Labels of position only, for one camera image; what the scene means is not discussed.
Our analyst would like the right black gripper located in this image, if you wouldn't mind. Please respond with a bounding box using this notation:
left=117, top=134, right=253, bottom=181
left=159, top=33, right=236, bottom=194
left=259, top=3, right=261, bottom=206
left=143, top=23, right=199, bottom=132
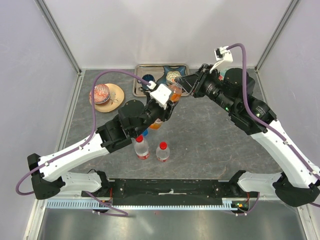
left=178, top=62, right=237, bottom=114

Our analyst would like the orange tea bottle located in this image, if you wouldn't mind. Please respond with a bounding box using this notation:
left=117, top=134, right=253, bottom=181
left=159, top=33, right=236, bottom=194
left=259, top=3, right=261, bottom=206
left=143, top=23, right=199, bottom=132
left=149, top=83, right=183, bottom=130

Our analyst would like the red cap water bottle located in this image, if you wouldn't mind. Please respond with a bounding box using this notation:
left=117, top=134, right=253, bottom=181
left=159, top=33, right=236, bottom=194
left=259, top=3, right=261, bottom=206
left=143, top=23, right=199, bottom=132
left=156, top=141, right=170, bottom=163
left=133, top=135, right=150, bottom=160

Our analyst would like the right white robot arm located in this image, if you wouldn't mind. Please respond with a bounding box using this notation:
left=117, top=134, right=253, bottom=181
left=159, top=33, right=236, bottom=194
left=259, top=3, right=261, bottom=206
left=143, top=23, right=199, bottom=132
left=175, top=64, right=320, bottom=207

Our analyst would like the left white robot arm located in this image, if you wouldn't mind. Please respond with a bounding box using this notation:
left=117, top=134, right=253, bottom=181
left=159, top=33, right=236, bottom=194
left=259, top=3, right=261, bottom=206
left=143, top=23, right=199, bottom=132
left=27, top=99, right=177, bottom=200

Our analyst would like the blue cap water bottle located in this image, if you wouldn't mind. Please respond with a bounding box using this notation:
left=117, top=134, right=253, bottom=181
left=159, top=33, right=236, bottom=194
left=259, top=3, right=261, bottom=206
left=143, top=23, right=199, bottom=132
left=142, top=129, right=148, bottom=137

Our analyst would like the blue star-shaped dish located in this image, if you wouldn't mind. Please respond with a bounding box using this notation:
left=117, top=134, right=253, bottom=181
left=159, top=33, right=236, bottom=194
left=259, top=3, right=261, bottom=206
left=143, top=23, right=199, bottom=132
left=156, top=65, right=190, bottom=86

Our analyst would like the small patterned bowl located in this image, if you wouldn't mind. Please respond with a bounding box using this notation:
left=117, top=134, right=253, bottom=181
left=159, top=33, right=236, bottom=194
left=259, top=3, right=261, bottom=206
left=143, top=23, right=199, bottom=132
left=165, top=71, right=182, bottom=85

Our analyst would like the metal tray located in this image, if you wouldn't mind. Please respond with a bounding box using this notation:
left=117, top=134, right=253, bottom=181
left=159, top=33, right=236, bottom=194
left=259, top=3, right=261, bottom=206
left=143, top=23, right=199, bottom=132
left=134, top=64, right=188, bottom=82

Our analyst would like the red teal floral plate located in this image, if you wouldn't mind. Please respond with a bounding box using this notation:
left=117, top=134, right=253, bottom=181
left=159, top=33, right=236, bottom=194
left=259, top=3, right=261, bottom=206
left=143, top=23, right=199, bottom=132
left=218, top=68, right=229, bottom=81

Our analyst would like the blue teacup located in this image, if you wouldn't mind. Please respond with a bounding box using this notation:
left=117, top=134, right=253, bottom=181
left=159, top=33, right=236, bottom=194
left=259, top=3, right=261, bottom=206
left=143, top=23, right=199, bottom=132
left=141, top=74, right=155, bottom=91

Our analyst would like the tan wooden plate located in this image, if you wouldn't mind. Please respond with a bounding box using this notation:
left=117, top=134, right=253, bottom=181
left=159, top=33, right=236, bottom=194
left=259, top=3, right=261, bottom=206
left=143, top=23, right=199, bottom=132
left=94, top=83, right=125, bottom=113

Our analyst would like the red patterned bowl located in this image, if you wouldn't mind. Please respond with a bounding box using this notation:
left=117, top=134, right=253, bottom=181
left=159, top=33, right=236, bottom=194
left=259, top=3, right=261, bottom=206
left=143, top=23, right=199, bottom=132
left=93, top=84, right=111, bottom=105

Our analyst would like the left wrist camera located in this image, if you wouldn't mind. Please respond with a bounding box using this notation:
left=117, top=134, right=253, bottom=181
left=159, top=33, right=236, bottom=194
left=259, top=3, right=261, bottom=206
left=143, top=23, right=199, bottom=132
left=147, top=81, right=173, bottom=110

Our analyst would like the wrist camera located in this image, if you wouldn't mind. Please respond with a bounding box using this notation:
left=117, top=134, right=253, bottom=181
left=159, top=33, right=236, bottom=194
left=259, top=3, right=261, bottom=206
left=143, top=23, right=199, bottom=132
left=147, top=81, right=173, bottom=110
left=209, top=46, right=233, bottom=74

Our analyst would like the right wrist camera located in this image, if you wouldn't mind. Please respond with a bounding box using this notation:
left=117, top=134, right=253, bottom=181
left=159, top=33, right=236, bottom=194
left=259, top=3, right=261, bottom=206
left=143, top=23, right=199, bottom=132
left=209, top=46, right=233, bottom=74

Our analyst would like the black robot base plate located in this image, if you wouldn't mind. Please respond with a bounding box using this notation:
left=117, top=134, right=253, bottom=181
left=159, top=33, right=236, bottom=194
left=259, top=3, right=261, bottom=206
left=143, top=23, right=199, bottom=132
left=97, top=178, right=258, bottom=206

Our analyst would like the slotted cable duct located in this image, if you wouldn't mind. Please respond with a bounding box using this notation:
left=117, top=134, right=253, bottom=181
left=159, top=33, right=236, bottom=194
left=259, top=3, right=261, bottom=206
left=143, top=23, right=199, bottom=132
left=46, top=199, right=249, bottom=211

